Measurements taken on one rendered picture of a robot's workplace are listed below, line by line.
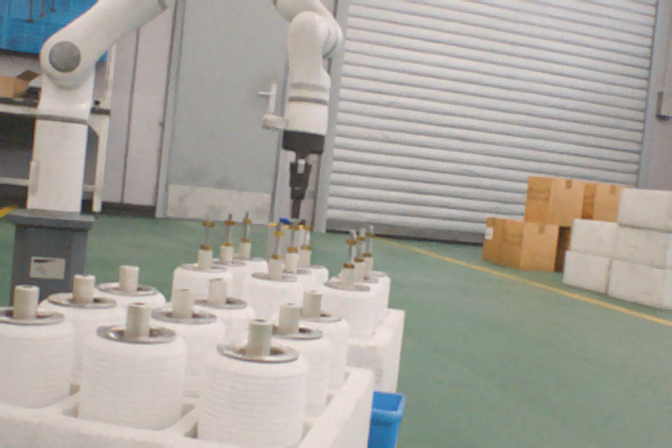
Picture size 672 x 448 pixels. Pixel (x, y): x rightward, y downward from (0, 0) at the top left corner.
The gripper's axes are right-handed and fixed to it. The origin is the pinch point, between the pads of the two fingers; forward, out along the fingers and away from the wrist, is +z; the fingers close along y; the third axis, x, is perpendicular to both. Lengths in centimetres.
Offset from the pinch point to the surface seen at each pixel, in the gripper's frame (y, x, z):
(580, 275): 271, -157, 26
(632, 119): 591, -311, -102
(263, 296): -16.4, 3.6, 12.6
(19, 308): -64, 26, 10
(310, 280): -3.6, -3.8, 10.9
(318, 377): -60, -4, 14
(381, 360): -23.6, -14.8, 19.2
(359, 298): -19.0, -11.0, 11.0
